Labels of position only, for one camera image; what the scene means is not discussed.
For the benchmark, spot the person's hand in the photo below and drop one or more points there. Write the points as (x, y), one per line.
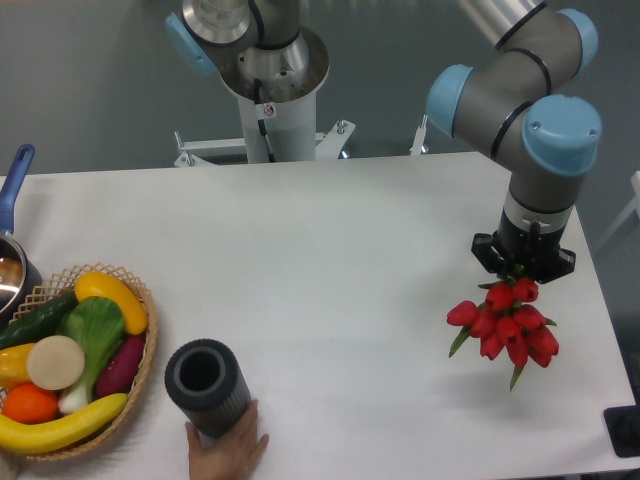
(233, 456)

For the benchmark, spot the beige round disc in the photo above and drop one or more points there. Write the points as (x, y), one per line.
(55, 362)

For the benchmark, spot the white metal stand frame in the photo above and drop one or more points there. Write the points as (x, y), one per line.
(329, 145)

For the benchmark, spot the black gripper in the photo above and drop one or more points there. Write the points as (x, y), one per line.
(511, 251)

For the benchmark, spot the dark grey ribbed vase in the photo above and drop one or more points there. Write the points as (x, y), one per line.
(204, 380)

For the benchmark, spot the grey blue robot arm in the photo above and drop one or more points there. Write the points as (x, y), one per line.
(513, 114)

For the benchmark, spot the yellow banana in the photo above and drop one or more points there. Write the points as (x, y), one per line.
(61, 433)

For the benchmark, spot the orange fruit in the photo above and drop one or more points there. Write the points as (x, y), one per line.
(30, 404)

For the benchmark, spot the woven wicker basket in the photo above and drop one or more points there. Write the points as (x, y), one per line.
(63, 282)

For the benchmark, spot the dark green cucumber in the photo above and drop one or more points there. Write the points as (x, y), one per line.
(38, 323)

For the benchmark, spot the blue handled saucepan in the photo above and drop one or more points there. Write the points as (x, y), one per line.
(18, 275)

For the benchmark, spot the purple sweet potato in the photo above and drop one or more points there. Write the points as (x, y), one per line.
(119, 374)

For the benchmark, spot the yellow bell pepper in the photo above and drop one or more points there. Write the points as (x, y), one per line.
(13, 366)

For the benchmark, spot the black device at edge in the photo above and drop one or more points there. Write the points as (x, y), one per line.
(623, 428)

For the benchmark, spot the white furniture at right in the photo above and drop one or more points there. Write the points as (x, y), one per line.
(629, 211)

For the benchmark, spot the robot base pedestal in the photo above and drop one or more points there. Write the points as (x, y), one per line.
(268, 60)

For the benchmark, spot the red tulip bouquet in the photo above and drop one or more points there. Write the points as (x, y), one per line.
(506, 321)

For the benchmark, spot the green bok choy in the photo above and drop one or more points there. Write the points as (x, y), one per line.
(97, 325)

